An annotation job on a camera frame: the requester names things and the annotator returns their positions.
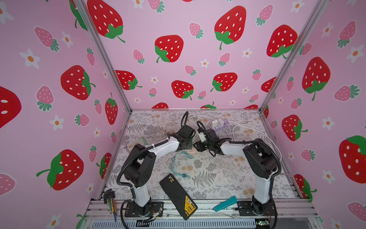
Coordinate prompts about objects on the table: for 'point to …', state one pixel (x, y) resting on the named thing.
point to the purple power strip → (226, 123)
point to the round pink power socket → (192, 151)
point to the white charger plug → (216, 123)
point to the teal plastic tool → (232, 200)
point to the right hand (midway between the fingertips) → (197, 145)
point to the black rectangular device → (183, 202)
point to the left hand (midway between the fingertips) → (189, 144)
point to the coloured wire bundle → (108, 198)
